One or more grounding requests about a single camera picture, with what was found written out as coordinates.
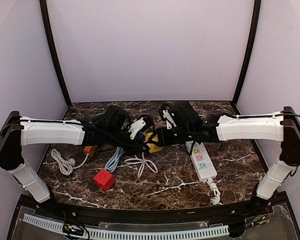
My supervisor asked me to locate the yellow cube socket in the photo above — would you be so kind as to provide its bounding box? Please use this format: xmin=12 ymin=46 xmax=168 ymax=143
xmin=145 ymin=133 xmax=163 ymax=154

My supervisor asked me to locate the white power strip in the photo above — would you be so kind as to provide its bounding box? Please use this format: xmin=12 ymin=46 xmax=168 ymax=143
xmin=185 ymin=141 xmax=218 ymax=182

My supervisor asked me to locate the red cube socket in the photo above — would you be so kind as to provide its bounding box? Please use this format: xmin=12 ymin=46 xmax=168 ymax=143
xmin=93 ymin=169 xmax=115 ymax=192

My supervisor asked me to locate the white strip coiled cable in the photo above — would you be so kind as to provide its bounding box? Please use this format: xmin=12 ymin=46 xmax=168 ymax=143
xmin=206 ymin=177 xmax=222 ymax=206

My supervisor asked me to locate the right black frame post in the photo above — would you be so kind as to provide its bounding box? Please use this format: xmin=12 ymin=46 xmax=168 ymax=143
xmin=231 ymin=0 xmax=262 ymax=106

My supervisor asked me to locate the orange power strip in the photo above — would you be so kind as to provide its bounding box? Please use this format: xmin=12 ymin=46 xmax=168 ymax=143
xmin=83 ymin=145 xmax=99 ymax=157

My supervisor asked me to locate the light blue cable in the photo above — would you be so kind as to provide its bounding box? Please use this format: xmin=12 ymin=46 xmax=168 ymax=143
xmin=104 ymin=146 xmax=126 ymax=175

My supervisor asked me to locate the left black frame post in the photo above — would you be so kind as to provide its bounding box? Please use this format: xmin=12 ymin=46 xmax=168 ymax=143
xmin=39 ymin=0 xmax=72 ymax=108

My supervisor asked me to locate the orange strip white cable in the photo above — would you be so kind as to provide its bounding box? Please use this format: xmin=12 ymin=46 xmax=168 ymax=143
xmin=50 ymin=148 xmax=90 ymax=176

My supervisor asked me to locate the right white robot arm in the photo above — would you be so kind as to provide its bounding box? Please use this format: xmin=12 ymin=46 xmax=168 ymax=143
xmin=152 ymin=106 xmax=300 ymax=200

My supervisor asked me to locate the black front rail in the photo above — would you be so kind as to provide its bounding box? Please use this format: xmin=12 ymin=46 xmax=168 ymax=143
xmin=13 ymin=192 xmax=293 ymax=226

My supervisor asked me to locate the white slotted cable duct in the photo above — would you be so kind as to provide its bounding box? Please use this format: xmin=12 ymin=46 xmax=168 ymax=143
xmin=22 ymin=213 xmax=229 ymax=240

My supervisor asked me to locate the blue cube socket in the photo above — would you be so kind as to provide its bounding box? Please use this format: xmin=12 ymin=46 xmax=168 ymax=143
xmin=137 ymin=132 xmax=145 ymax=139

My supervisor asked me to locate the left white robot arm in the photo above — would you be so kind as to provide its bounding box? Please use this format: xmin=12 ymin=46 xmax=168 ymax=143
xmin=0 ymin=111 xmax=153 ymax=203

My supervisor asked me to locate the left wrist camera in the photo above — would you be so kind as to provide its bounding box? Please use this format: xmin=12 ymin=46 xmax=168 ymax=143
xmin=102 ymin=105 xmax=129 ymax=130

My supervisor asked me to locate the black frame post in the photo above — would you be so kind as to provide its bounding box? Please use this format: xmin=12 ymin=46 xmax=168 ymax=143
xmin=231 ymin=0 xmax=262 ymax=106
xmin=39 ymin=0 xmax=72 ymax=108

